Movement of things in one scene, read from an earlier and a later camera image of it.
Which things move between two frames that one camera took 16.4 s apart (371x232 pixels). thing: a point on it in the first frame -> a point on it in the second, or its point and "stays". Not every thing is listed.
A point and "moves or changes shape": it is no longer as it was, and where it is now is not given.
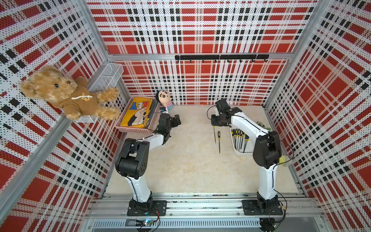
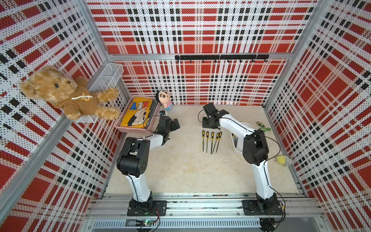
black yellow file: [219, 138] moves or changes shape
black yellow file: [233, 137] moves or changes shape
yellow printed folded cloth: [137, 114] stays
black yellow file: [240, 136] moves or changes shape
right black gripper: [215, 122] -> [204, 124]
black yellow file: [214, 134] -> [219, 138]
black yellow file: [236, 135] moves or changes shape
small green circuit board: [148, 223] stays
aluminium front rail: [104, 205] stays
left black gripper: [176, 123] stays
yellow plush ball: [282, 159] stays
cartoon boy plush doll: [163, 96] stays
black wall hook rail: [219, 57] stays
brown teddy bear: [77, 99] stays
